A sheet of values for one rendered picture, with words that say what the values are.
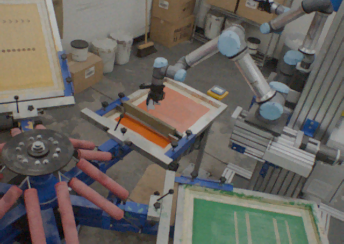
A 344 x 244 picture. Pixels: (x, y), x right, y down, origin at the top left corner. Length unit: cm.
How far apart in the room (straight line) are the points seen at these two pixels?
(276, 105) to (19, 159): 126
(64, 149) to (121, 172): 177
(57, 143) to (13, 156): 19
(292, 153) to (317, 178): 40
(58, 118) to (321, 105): 267
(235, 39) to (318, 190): 121
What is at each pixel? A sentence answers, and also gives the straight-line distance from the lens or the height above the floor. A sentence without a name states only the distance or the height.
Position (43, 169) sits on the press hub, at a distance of 161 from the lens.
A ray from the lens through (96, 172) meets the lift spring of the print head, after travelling 177.
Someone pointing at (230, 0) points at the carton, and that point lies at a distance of 546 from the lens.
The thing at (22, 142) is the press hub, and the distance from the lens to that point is 174.
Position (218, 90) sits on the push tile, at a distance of 292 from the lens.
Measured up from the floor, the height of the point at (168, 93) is 96.
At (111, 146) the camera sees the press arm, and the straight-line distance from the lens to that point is 210.
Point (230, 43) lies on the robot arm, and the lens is 186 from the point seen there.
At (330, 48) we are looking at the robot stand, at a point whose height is 173.
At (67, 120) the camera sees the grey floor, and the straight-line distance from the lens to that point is 396.
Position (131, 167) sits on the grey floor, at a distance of 346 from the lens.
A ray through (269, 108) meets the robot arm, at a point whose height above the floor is 144.
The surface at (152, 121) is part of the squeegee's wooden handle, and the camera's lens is 233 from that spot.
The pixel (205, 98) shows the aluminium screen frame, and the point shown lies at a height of 98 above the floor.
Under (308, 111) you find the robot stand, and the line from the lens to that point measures 233.
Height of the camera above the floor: 245
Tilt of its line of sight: 36 degrees down
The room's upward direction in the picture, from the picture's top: 11 degrees clockwise
